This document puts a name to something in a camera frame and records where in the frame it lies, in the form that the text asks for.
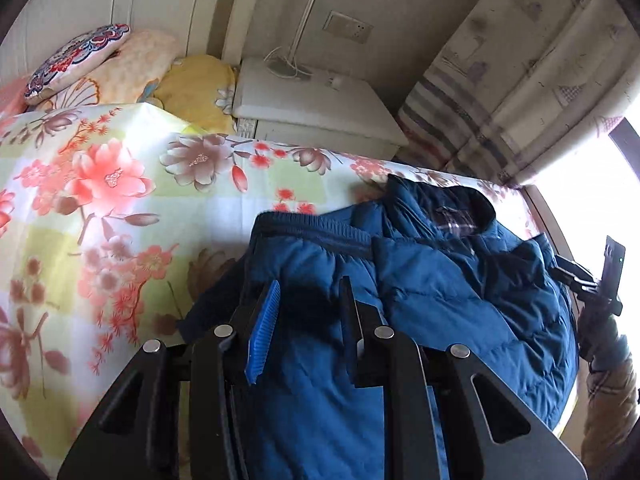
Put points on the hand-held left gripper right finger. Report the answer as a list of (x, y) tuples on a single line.
[(350, 320)]

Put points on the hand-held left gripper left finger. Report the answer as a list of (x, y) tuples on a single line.
[(262, 325)]

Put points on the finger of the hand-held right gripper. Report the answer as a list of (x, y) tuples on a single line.
[(575, 275)]

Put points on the blue puffer jacket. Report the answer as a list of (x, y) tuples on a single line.
[(440, 285)]

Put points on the dark framed window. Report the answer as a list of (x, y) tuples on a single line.
[(590, 185)]

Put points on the printed striped curtain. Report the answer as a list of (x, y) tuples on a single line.
[(500, 85)]

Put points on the white nightstand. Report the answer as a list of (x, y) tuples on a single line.
[(325, 110)]

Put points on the floral quilt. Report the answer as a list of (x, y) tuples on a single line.
[(100, 185)]

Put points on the yellow pillow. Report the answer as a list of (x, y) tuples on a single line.
[(195, 90)]

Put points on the peach pillow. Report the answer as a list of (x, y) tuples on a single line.
[(140, 65)]

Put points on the white slim lamp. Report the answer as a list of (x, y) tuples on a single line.
[(300, 25)]

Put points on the patterned round cushion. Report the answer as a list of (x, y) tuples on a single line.
[(75, 60)]

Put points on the beige wall socket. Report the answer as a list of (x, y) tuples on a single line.
[(347, 25)]

